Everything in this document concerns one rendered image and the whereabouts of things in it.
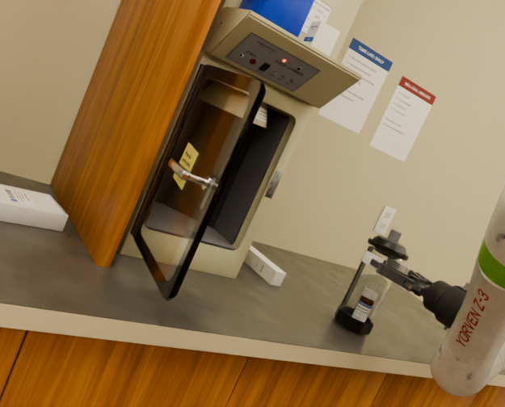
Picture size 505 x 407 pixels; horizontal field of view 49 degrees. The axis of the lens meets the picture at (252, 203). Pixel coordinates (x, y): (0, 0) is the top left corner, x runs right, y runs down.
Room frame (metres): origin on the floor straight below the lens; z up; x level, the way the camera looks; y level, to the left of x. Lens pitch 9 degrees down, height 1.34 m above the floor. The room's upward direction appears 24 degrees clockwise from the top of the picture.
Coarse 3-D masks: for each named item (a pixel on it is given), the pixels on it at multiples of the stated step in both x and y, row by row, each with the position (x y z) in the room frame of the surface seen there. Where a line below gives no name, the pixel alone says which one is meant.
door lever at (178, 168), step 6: (174, 162) 0.94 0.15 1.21; (174, 168) 0.93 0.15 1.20; (180, 168) 0.90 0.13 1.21; (180, 174) 0.89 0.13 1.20; (186, 174) 0.89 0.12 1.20; (192, 174) 0.90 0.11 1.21; (186, 180) 0.89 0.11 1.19; (192, 180) 0.90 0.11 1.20; (198, 180) 0.90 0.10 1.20; (204, 180) 0.91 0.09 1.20; (204, 186) 0.91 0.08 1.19
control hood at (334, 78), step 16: (224, 16) 1.14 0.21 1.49; (240, 16) 1.08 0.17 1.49; (256, 16) 1.07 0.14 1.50; (224, 32) 1.11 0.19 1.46; (240, 32) 1.10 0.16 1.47; (256, 32) 1.10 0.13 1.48; (272, 32) 1.11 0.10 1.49; (288, 32) 1.12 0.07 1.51; (208, 48) 1.14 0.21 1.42; (224, 48) 1.13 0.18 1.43; (288, 48) 1.15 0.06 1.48; (304, 48) 1.15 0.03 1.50; (320, 64) 1.19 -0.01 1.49; (336, 64) 1.20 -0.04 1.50; (320, 80) 1.24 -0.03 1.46; (336, 80) 1.24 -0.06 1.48; (352, 80) 1.25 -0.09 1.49; (304, 96) 1.28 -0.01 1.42; (320, 96) 1.28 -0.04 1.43; (336, 96) 1.29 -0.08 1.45
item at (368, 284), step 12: (372, 240) 1.36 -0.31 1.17; (372, 252) 1.35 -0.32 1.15; (384, 252) 1.33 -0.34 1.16; (396, 252) 1.33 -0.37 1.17; (396, 264) 1.34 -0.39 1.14; (360, 276) 1.35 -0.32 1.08; (372, 276) 1.34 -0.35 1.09; (360, 288) 1.34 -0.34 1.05; (372, 288) 1.33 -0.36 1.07; (384, 288) 1.34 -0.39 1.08; (348, 300) 1.36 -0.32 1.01; (360, 300) 1.34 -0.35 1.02; (372, 300) 1.34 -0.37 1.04; (348, 312) 1.34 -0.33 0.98; (360, 312) 1.33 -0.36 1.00; (372, 312) 1.34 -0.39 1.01
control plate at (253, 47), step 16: (240, 48) 1.13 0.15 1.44; (256, 48) 1.14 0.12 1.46; (272, 48) 1.14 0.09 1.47; (240, 64) 1.17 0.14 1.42; (256, 64) 1.17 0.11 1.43; (272, 64) 1.18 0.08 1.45; (288, 64) 1.18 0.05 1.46; (304, 64) 1.19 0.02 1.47; (272, 80) 1.22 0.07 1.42; (288, 80) 1.23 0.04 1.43; (304, 80) 1.23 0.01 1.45
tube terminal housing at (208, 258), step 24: (240, 0) 1.17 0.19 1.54; (336, 0) 1.30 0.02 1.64; (360, 0) 1.34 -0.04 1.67; (216, 24) 1.16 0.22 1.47; (336, 24) 1.32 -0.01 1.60; (336, 48) 1.34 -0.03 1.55; (192, 72) 1.17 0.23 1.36; (240, 72) 1.21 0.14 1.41; (264, 96) 1.26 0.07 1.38; (288, 96) 1.30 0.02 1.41; (288, 144) 1.33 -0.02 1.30; (144, 192) 1.16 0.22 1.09; (264, 192) 1.33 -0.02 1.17; (240, 240) 1.35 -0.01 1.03; (192, 264) 1.26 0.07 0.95; (216, 264) 1.30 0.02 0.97; (240, 264) 1.34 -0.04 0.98
